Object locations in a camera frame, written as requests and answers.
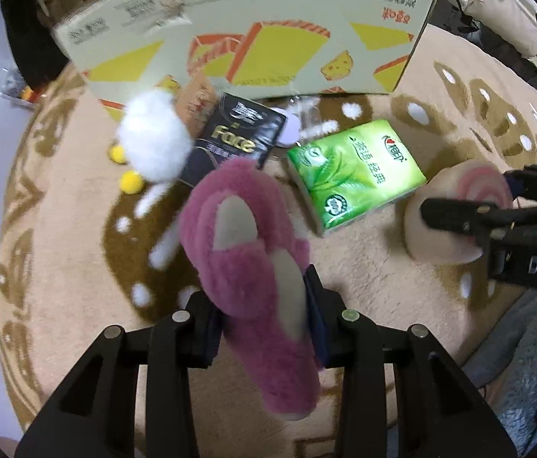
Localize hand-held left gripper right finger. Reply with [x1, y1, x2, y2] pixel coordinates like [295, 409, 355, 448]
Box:
[303, 264, 518, 458]

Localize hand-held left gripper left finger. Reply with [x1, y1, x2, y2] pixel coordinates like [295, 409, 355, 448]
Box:
[15, 290, 224, 458]

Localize pink swirl plush roll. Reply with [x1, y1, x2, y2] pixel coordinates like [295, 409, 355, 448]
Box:
[404, 162, 515, 266]

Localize pink plush slipper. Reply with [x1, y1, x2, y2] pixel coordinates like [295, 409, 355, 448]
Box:
[179, 158, 325, 421]

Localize person's grey clothing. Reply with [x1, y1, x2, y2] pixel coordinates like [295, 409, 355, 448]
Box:
[459, 290, 537, 458]

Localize green tissue packet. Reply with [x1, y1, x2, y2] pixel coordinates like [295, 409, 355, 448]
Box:
[286, 119, 428, 239]

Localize beige patterned rug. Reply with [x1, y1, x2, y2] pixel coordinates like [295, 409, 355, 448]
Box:
[0, 24, 537, 458]

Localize white padded bedding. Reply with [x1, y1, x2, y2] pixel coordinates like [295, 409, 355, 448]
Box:
[440, 0, 537, 58]

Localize black tissue packet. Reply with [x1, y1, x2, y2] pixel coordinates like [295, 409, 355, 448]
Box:
[180, 92, 289, 188]

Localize white plush toy yellow feet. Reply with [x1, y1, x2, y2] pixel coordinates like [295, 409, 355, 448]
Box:
[108, 90, 194, 195]

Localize small brown packet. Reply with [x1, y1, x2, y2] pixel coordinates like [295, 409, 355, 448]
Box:
[173, 81, 218, 135]

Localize printed cardboard box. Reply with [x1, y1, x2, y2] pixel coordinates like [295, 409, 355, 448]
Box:
[51, 0, 439, 121]

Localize plastic bag with small items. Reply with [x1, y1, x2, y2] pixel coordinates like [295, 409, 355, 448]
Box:
[0, 68, 41, 106]

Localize dark cloth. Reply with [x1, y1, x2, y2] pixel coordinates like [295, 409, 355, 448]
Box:
[0, 0, 68, 92]

